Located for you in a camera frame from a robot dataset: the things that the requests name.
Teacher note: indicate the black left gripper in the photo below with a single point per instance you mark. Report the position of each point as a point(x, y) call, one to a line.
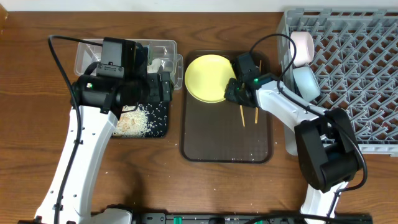
point(166, 86)

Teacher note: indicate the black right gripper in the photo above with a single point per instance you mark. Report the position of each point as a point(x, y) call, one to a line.
point(232, 92)

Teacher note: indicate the white tissue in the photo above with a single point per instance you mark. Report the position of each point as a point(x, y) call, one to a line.
point(157, 66)

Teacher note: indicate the rice leftovers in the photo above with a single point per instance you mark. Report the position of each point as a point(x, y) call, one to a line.
point(143, 121)

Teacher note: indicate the blue bowl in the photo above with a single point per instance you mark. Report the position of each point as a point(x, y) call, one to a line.
point(306, 83)

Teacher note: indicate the pink bowl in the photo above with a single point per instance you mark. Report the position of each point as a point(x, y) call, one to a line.
point(304, 46)

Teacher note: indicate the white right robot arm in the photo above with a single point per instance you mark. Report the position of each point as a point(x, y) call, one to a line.
point(324, 141)

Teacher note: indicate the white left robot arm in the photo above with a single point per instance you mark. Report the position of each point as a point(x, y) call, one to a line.
point(93, 119)

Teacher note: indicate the black waste tray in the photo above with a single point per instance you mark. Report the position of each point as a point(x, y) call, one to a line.
point(128, 95)

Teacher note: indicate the clear plastic waste bin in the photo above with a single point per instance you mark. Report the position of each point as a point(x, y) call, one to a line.
point(165, 50)

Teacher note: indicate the grey dishwasher rack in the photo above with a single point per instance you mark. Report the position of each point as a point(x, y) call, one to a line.
point(355, 65)

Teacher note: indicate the wooden chopstick near plate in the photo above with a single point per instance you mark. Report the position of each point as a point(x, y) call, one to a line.
point(242, 115)

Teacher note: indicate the yellow plate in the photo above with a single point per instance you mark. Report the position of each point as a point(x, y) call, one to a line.
point(207, 76)

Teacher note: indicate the dark brown serving tray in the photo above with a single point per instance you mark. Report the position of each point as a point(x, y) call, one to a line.
point(213, 132)

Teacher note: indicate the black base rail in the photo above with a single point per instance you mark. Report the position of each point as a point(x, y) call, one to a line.
point(283, 218)

